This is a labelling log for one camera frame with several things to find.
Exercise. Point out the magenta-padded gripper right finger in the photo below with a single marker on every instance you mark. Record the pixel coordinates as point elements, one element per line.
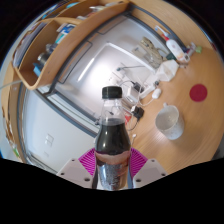
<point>150,171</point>

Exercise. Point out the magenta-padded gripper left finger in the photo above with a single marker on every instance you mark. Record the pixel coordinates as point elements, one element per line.
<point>75,171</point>

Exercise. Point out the dark drink bottle black cap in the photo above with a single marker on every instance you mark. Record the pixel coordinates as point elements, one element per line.
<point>112,140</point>

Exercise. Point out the black charger block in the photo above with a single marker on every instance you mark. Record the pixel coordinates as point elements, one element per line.
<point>138,112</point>

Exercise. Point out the white earbuds case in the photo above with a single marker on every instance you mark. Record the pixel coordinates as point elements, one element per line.
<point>156,93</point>

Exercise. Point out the black plug adapter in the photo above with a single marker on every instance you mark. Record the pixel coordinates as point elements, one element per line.
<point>136,86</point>

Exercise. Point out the flat round red coaster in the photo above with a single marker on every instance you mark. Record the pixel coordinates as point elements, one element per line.
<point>198,92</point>

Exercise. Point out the wooden shelf unit with items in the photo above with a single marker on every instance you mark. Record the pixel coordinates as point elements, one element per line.
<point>66,53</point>

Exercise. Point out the white printed box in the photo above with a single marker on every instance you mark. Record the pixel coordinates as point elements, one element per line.
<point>138,52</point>

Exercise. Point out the wooden tree figurine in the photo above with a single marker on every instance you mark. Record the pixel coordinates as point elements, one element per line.
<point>151,51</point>

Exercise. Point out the white pump lotion bottle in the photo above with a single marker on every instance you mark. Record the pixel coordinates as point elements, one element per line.
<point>176,50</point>

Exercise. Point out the small green packet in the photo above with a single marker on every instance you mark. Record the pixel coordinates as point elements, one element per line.
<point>198,49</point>

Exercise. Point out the clear spray bottle blue nozzle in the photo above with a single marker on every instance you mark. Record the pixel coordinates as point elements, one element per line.
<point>160,30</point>

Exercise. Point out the white wall switch plate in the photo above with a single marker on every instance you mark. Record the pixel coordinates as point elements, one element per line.
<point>49,139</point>

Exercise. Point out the grey metal desk frame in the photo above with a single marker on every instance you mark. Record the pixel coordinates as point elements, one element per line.
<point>20,120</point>

